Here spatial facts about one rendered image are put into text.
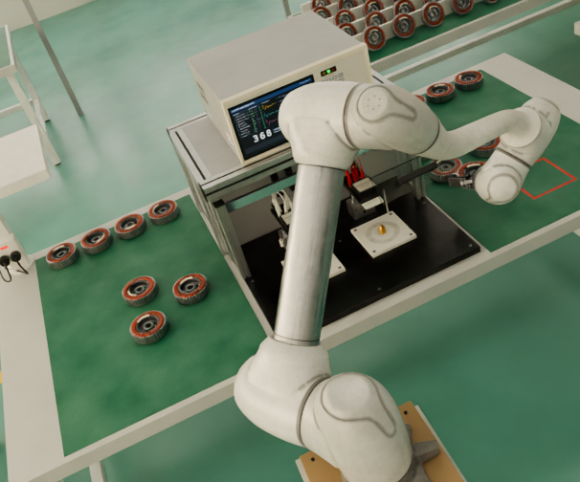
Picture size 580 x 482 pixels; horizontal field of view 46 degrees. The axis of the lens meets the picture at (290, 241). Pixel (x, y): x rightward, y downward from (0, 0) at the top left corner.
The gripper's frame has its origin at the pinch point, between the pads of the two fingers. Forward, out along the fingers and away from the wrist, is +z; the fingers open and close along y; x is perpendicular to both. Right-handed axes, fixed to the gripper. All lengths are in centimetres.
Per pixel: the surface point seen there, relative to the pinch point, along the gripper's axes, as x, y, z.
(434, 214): -9.6, -14.6, -1.1
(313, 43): 48, -41, -11
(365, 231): -10.4, -36.4, -4.6
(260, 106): 32, -57, -27
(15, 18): 205, -368, 510
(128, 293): -14, -113, -12
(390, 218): -8.3, -27.8, -1.1
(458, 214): -11.2, -7.0, -0.1
